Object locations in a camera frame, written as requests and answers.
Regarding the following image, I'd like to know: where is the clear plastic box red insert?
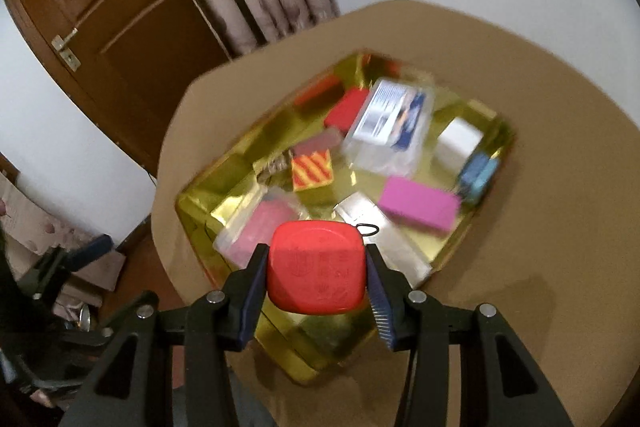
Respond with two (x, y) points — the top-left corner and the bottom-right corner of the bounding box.
(212, 187), (311, 270)

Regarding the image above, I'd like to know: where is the blue patterned tin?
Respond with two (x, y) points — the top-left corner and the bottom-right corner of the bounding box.
(457, 152), (501, 208)

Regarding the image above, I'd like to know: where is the red rounded case with ring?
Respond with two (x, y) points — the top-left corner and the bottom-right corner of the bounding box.
(265, 219), (382, 315)

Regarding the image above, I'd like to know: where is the mauve box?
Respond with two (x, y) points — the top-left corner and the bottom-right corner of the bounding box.
(292, 128), (346, 158)

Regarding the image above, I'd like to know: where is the dark red tin gold interior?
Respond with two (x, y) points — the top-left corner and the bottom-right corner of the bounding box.
(175, 51), (516, 388)

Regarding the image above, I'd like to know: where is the pink box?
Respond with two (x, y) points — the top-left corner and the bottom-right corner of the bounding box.
(377, 176), (462, 235)

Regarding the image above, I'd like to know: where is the yellow red striped block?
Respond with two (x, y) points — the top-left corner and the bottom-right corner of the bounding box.
(291, 148), (335, 192)

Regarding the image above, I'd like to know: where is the clear plastic box white label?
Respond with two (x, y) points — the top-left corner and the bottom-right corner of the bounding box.
(341, 77), (435, 178)

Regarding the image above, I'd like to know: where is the beige rectangular box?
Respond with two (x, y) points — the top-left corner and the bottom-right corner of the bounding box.
(332, 191), (433, 290)

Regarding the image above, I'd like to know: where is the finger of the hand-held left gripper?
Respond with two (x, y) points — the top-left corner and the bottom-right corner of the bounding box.
(30, 234), (113, 303)

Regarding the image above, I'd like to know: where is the brass door handle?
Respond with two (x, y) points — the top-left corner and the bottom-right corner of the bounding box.
(51, 27), (82, 72)

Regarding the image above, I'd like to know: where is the cardboard box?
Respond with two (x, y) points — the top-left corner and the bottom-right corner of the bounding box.
(0, 167), (126, 293)

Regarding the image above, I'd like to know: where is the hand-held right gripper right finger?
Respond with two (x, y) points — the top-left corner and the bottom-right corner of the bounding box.
(366, 243), (576, 427)

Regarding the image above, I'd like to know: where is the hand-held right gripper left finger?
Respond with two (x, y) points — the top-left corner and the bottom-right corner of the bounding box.
(60, 243), (270, 427)

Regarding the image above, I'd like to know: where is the brown wooden door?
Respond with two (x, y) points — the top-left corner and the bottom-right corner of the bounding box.
(2, 0), (233, 178)

